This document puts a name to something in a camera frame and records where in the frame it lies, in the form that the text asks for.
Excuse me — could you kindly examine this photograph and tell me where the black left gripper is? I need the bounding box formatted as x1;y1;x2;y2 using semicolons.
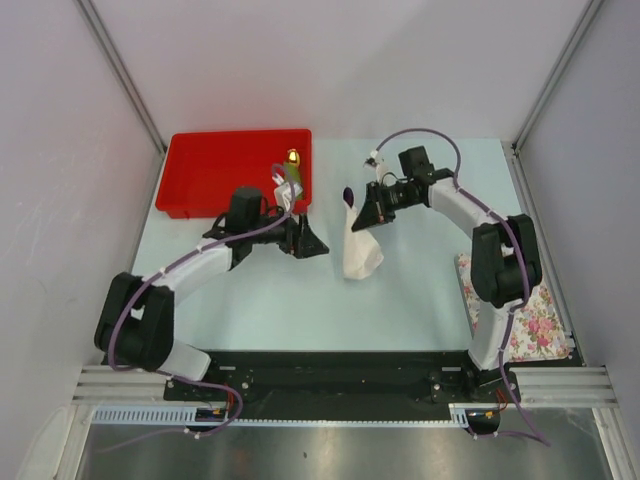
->
247;203;327;259

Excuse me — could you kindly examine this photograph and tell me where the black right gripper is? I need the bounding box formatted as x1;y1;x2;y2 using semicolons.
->
352;180;420;233

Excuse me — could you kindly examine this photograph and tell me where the white paper napkin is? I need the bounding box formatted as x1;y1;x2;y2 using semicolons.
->
342;203;384;280

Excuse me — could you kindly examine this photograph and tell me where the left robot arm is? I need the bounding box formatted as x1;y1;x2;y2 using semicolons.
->
94;187;329;400

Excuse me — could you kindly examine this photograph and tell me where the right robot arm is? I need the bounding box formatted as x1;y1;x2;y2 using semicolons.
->
351;147;542;401

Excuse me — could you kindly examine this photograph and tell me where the red plastic bin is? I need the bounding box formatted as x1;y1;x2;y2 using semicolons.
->
155;129;312;219

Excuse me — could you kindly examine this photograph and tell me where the floral tray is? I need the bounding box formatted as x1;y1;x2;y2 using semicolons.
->
454;253;575;363

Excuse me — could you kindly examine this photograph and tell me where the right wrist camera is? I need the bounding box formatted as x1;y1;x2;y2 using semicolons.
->
364;150;392;185

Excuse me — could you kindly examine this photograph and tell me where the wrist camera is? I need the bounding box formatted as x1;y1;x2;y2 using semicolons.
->
274;182;303;211
364;150;392;185

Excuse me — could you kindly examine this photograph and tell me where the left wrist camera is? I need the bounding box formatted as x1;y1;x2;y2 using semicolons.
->
274;182;303;211

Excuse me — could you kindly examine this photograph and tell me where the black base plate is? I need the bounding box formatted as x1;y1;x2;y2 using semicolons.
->
164;351;520;422

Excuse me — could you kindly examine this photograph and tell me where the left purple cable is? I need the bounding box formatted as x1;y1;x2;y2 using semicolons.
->
94;162;301;454

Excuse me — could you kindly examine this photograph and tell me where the white cable duct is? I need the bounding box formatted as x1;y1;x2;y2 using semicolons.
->
92;403;474;429

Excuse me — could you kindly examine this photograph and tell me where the aluminium frame rail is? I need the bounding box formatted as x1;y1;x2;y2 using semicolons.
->
72;364;171;406

